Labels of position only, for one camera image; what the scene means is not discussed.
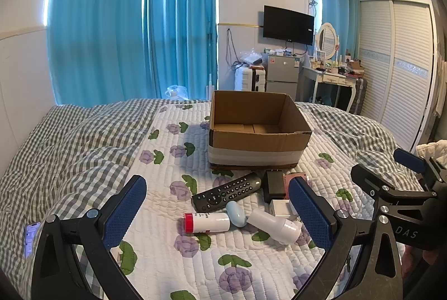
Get white dressing table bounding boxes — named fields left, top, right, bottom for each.
left=302, top=65, right=361, bottom=113

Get hanging wall cables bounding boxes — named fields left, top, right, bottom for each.
left=225, top=28, right=242, bottom=67

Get wide blue curtain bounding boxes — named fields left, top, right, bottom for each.
left=46, top=0, right=150, bottom=105

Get white roll-on bottle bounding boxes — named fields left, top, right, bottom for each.
left=246, top=208, right=302, bottom=245

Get blue corner curtain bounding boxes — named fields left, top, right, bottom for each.
left=142, top=0, right=219, bottom=100

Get black remote control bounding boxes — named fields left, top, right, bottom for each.
left=191, top=172, right=262, bottom=212

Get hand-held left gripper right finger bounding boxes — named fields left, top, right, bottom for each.
left=288, top=177, right=406, bottom=300

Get white bottle with red cap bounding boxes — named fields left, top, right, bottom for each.
left=183, top=212, right=231, bottom=234

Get light blue oval case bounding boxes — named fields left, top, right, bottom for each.
left=226, top=201, right=247, bottom=228

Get oval white mirror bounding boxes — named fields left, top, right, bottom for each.
left=316, top=22, right=340, bottom=60

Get white louvred wardrobe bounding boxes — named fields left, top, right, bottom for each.
left=358, top=0, right=441, bottom=144

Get clutter on dressing table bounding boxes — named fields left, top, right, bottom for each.
left=307, top=49, right=365, bottom=76

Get small white box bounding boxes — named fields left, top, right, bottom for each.
left=269, top=199, right=298, bottom=218

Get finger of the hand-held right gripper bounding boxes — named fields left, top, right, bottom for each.
left=350, top=164, right=438, bottom=207
left=393, top=148, right=447, bottom=195

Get black rectangular case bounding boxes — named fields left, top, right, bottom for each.
left=262, top=169, right=290, bottom=203

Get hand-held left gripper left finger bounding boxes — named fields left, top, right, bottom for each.
left=31, top=175, right=148, bottom=300

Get black wall television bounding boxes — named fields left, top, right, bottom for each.
left=263, top=5, right=315, bottom=46

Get plastic bag on suitcase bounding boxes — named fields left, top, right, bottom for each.
left=240, top=50, right=265, bottom=67

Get narrow blue curtain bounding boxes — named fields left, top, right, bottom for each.
left=316, top=0, right=360, bottom=60

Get dark suitcase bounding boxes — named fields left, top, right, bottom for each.
left=348, top=76, right=368, bottom=116

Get small pink box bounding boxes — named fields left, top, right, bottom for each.
left=284, top=172, right=308, bottom=187

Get brown cardboard box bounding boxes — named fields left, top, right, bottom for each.
left=208, top=90, right=312, bottom=171

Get grey small fridge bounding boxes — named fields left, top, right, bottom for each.
left=266, top=53, right=300, bottom=102

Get white cloth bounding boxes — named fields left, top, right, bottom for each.
left=415, top=141, right=447, bottom=161

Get clear plastic bag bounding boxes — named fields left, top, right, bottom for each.
left=165, top=85, right=191, bottom=100

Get clutter on fridge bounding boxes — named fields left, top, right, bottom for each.
left=263, top=47, right=305, bottom=58

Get white suitcase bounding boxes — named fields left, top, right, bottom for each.
left=234, top=65, right=267, bottom=92

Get smartphone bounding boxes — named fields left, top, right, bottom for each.
left=24, top=221, right=42, bottom=259

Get floral quilted bed cover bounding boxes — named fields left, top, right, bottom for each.
left=52, top=100, right=355, bottom=300

